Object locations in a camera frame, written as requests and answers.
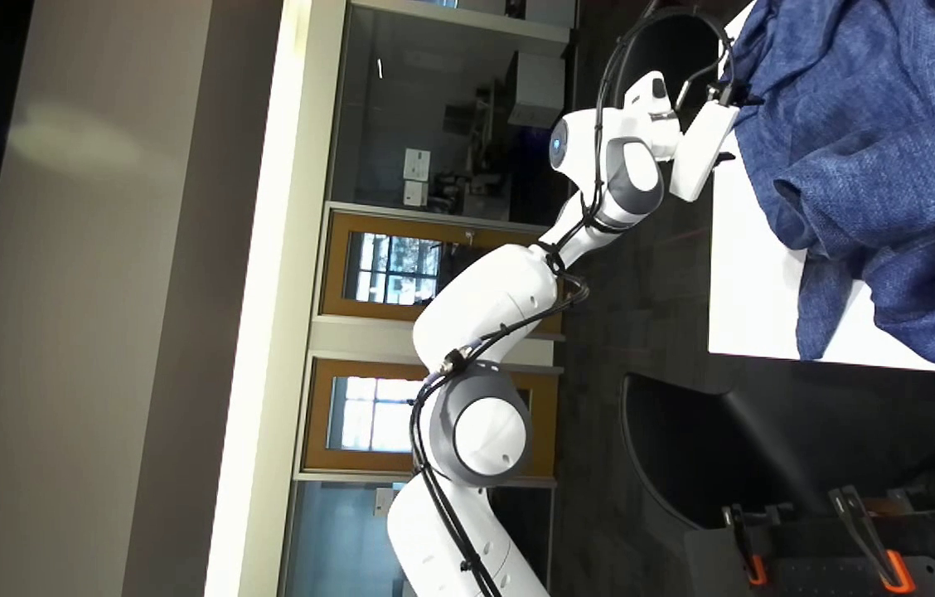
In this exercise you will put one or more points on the blue denim-look cloth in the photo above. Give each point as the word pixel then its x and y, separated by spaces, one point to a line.
pixel 877 133

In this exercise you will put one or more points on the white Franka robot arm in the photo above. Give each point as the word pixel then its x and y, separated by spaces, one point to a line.
pixel 487 300

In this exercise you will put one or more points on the wooden framed window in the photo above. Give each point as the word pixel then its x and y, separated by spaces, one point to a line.
pixel 380 414
pixel 394 265

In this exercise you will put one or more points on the white pillar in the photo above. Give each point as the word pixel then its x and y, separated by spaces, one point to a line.
pixel 270 332

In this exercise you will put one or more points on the black office chair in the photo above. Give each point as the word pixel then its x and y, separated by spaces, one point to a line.
pixel 711 442

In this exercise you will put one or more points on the white table board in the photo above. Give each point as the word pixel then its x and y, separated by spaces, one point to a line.
pixel 752 287

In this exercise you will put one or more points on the white wall switch box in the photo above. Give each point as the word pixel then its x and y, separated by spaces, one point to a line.
pixel 414 162
pixel 414 192

